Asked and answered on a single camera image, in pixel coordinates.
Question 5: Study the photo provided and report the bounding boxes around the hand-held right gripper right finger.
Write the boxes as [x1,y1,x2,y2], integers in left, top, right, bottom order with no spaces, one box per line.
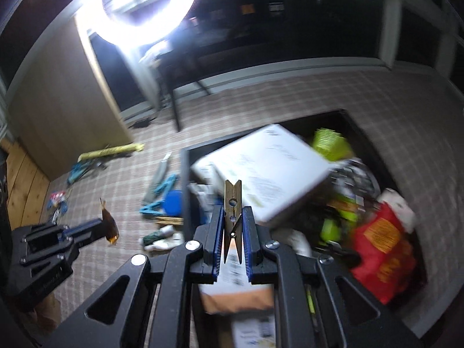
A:
[242,206,425,348]

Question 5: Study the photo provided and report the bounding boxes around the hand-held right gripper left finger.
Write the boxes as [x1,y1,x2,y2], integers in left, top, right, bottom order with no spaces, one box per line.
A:
[43,205,223,348]

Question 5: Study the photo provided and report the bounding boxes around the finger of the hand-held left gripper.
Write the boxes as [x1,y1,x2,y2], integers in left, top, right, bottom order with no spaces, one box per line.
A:
[11,218,104,244]
[19,230,103,267]

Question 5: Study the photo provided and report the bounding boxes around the amber hair clip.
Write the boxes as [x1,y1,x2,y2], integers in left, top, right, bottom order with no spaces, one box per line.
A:
[99,198,120,246]

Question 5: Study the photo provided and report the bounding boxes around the black storage box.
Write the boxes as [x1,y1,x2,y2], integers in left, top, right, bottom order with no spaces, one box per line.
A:
[180,108,429,348]

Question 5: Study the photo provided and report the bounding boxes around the plaid cloth desktop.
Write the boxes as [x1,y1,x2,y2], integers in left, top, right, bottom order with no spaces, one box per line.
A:
[20,61,464,338]

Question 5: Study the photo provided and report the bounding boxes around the red snack packet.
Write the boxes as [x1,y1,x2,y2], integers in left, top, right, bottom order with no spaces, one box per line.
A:
[47,190,68,211]

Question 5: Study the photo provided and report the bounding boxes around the white plastic device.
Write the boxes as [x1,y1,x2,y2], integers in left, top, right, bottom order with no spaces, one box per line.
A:
[188,183,222,204]

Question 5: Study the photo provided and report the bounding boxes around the blue clothespin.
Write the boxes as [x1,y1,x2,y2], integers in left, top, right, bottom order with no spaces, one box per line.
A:
[67,163,92,185]
[150,174,180,199]
[139,199,168,219]

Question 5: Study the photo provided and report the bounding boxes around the white tube with green cap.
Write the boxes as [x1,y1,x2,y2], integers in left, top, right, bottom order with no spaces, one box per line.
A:
[142,224,184,252]

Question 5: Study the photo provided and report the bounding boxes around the blue round lid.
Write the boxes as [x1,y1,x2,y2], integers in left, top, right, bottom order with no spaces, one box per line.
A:
[163,191,185,218]

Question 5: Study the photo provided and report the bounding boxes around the orange and white packet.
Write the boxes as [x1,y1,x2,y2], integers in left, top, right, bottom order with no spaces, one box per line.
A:
[200,261,275,315]

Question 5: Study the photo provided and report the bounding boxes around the pine plank panel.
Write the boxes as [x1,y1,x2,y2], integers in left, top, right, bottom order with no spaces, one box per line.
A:
[0,139,52,231]

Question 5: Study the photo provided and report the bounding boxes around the white flat box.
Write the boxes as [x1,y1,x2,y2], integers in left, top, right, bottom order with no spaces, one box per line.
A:
[191,124,336,224]

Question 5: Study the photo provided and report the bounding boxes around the yellow long pack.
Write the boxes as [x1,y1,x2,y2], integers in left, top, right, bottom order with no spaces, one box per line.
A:
[77,142,145,162]

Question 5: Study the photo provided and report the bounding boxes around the grey utility knife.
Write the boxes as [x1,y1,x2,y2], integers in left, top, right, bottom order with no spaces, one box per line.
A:
[144,153,171,206]

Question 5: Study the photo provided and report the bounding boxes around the green packet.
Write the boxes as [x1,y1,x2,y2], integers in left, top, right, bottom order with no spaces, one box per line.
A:
[318,188,360,248]

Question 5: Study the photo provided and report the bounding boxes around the white printed packet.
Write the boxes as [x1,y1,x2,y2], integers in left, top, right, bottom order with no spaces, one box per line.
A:
[233,315,277,348]

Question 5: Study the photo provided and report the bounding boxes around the green cupcake liners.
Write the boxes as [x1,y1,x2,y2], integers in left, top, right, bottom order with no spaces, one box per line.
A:
[312,127,354,162]

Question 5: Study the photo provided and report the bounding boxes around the beige wooden cabinet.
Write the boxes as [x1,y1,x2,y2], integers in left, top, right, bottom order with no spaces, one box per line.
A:
[6,20,135,182]

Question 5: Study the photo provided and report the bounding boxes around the red packet with yellow print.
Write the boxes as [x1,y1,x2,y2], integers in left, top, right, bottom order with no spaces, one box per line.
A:
[349,202,418,305]

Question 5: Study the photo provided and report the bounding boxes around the black ring light tripod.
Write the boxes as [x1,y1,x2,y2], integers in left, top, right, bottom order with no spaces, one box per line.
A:
[155,48,215,133]

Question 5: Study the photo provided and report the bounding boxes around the white window frame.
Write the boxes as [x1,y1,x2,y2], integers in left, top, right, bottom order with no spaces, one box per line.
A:
[201,0,464,93]

